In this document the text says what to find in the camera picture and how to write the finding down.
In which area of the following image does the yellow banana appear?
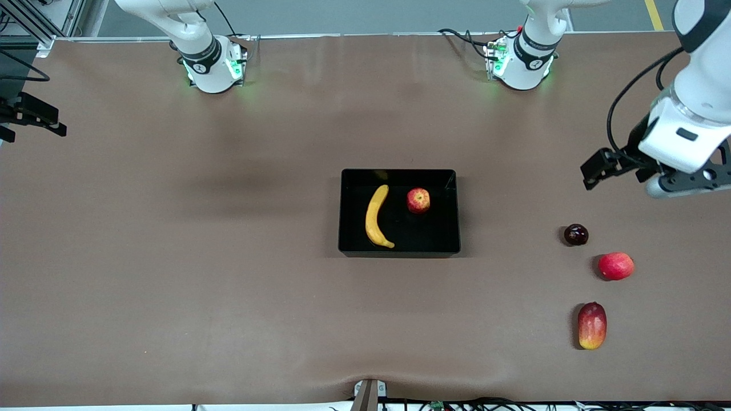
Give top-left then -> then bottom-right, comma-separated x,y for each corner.
365,184 -> 396,249

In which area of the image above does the aluminium frame post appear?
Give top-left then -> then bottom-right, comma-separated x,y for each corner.
0,0 -> 86,58

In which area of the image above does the black base cable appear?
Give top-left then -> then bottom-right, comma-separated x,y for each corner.
437,27 -> 493,61

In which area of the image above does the table cover mat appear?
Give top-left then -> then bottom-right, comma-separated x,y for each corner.
0,31 -> 731,407

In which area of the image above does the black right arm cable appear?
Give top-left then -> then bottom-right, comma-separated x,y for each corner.
0,49 -> 52,82

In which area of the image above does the black plastic box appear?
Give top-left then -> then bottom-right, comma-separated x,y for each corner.
338,168 -> 461,258

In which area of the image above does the red yellow mango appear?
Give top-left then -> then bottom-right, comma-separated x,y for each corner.
577,301 -> 608,350

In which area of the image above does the silver table edge rail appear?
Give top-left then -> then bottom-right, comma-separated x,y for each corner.
51,31 -> 686,43

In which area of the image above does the red yellow apple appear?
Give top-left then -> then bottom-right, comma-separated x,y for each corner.
407,188 -> 431,215

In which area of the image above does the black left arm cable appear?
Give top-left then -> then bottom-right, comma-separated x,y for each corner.
607,49 -> 686,154

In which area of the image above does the red peach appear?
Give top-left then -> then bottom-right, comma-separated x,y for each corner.
598,252 -> 635,281

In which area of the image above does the metal table clamp bracket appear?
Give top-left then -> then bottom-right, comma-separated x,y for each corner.
350,378 -> 389,411

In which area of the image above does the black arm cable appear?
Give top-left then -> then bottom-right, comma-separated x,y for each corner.
0,49 -> 52,82
607,49 -> 686,154

